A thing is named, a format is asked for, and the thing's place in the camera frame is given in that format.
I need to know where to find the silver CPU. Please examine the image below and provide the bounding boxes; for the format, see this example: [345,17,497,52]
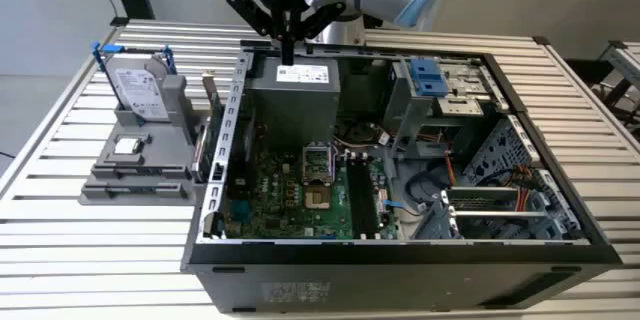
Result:
[111,138,143,155]

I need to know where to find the orange data wire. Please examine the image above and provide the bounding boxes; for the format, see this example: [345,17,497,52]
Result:
[443,149,457,190]

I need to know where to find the tall grey drive cage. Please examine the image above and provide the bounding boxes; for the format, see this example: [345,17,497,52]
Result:
[389,55,506,156]

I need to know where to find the wide grey disk bay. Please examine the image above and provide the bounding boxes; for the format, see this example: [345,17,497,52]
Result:
[413,184,583,241]

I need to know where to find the grey parts rack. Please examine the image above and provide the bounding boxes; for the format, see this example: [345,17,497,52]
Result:
[77,74,210,207]

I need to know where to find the blue plastic drive latch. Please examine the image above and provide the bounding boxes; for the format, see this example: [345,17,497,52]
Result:
[406,58,449,97]

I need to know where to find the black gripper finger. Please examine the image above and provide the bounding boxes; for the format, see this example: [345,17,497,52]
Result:
[286,2,347,67]
[223,0,290,67]

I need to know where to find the black open PC case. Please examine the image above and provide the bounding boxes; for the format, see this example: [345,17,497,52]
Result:
[178,38,623,316]

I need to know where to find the green motherboard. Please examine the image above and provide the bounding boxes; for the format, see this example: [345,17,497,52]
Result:
[223,139,401,241]

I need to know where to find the round black fan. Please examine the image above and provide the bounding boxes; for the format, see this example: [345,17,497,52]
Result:
[343,121,382,145]

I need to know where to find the grey power supply unit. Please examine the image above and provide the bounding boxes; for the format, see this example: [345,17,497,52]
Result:
[243,55,343,148]

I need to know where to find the hard disk in blue carrier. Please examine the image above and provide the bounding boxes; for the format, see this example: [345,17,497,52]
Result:
[89,41,177,124]

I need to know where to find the green graphics card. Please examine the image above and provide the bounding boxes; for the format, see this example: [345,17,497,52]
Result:
[191,68,225,184]

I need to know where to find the CPU socket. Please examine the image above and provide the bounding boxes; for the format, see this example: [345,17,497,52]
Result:
[301,181,334,211]

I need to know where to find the black RAM slot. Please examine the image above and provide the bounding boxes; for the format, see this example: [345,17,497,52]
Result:
[346,153,365,241]
[358,153,377,241]
[365,153,383,241]
[353,153,370,241]

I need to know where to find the metal slat side table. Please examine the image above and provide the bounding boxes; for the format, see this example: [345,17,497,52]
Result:
[591,40,640,126]

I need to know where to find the metal socket cover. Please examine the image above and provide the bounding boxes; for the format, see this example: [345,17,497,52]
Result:
[301,145,334,184]

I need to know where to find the yellow red power wires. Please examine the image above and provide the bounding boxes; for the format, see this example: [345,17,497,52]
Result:
[509,164,538,212]

